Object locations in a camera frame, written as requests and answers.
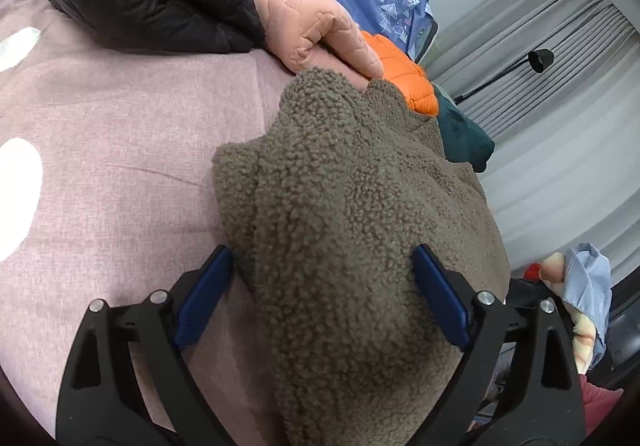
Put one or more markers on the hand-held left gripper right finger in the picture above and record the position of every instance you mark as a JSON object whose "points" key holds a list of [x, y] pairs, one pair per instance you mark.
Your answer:
{"points": [[442, 296]]}

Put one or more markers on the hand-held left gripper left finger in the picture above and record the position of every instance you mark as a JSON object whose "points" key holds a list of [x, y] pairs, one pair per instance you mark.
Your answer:
{"points": [[205, 296]]}

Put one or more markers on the brown fleece jacket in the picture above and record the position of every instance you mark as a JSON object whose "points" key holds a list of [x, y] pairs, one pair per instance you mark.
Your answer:
{"points": [[350, 226]]}

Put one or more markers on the cream plush toy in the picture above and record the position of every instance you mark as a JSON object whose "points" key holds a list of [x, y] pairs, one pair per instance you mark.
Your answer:
{"points": [[552, 268]]}

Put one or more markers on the light blue cloth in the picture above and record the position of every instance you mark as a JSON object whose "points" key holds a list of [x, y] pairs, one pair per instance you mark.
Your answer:
{"points": [[590, 286]]}

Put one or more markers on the grey curtain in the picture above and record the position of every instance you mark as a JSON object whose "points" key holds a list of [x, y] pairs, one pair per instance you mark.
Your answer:
{"points": [[550, 176]]}

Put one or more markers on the dark teal garment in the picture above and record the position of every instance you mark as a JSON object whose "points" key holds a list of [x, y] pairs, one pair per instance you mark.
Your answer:
{"points": [[460, 131]]}

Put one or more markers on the pink polka dot bedsheet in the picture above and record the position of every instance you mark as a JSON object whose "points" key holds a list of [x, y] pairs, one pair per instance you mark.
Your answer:
{"points": [[125, 126]]}

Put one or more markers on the dark pink cloth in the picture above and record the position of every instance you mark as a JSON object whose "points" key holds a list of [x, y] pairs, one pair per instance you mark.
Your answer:
{"points": [[600, 401]]}

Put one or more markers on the orange puffer jacket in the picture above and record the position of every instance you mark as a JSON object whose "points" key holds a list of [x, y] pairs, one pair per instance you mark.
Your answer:
{"points": [[405, 81]]}

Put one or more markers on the black floor lamp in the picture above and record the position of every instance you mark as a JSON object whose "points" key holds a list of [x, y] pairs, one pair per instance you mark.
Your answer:
{"points": [[541, 60]]}

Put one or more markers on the pink quilted jacket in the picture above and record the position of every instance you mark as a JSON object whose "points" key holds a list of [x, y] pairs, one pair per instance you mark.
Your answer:
{"points": [[300, 16]]}

